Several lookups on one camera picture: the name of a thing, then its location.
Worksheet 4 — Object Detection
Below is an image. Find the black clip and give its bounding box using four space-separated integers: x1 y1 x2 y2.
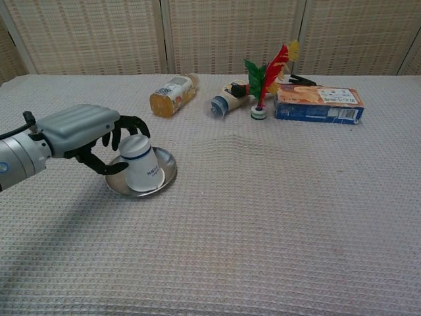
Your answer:
288 74 317 87

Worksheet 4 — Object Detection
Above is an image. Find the woven folding screen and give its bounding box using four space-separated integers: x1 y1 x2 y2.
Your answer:
0 0 421 87

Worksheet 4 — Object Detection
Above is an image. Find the blue orange snack box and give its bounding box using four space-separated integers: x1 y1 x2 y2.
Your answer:
273 83 365 126

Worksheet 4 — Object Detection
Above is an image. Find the white paper cup blue band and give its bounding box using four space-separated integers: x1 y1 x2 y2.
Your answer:
118 134 166 193

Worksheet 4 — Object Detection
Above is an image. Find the black cable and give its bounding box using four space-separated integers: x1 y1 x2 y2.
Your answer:
0 111 37 140

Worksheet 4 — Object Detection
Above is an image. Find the orange juice bottle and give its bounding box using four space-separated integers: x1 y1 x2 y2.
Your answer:
149 72 200 119

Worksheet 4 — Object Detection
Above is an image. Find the colourful feather shuttlecock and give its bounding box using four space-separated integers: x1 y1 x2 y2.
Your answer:
243 39 301 120

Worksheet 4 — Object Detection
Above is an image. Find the beige waffle tablecloth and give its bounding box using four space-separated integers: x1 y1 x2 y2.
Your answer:
0 72 421 316

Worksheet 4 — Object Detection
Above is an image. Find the round metal plate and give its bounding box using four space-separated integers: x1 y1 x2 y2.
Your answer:
105 146 178 198

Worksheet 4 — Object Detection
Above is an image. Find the cream tube with blue cap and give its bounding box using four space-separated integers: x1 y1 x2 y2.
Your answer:
206 80 251 120

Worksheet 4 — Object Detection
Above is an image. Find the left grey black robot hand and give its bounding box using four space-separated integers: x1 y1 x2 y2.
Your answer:
35 104 151 176

